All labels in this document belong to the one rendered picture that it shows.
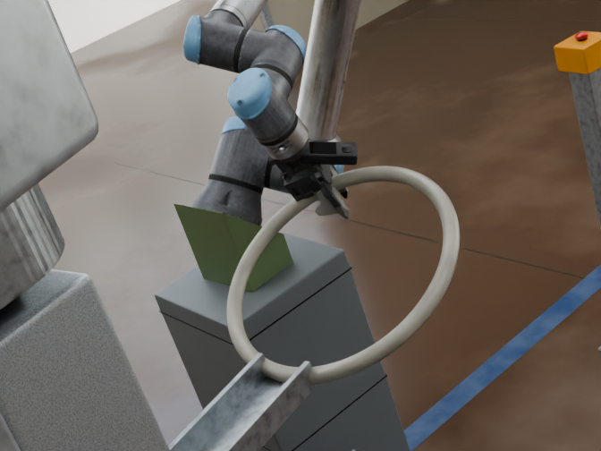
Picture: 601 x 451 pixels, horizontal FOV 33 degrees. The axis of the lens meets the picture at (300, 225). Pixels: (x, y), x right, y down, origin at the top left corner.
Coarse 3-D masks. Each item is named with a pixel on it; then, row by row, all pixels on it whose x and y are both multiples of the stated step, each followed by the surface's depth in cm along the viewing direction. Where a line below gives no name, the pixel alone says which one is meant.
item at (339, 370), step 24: (360, 168) 205; (384, 168) 201; (432, 192) 190; (288, 216) 209; (456, 216) 185; (264, 240) 208; (456, 240) 180; (240, 264) 205; (240, 288) 202; (432, 288) 175; (240, 312) 198; (432, 312) 175; (240, 336) 193; (384, 336) 174; (408, 336) 173; (360, 360) 174
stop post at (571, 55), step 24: (576, 48) 290; (600, 48) 291; (576, 72) 294; (600, 72) 296; (576, 96) 302; (600, 96) 298; (600, 120) 300; (600, 144) 303; (600, 168) 308; (600, 192) 314; (600, 216) 319
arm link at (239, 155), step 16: (224, 128) 273; (240, 128) 269; (224, 144) 270; (240, 144) 268; (256, 144) 268; (224, 160) 269; (240, 160) 268; (256, 160) 268; (240, 176) 268; (256, 176) 269
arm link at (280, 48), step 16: (256, 32) 198; (272, 32) 198; (288, 32) 198; (256, 48) 196; (272, 48) 195; (288, 48) 196; (304, 48) 200; (240, 64) 197; (256, 64) 194; (272, 64) 193; (288, 64) 194; (288, 80) 194
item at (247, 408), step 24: (264, 360) 185; (240, 384) 181; (264, 384) 184; (288, 384) 174; (312, 384) 179; (216, 408) 176; (240, 408) 180; (264, 408) 170; (288, 408) 174; (192, 432) 172; (216, 432) 176; (240, 432) 166; (264, 432) 169
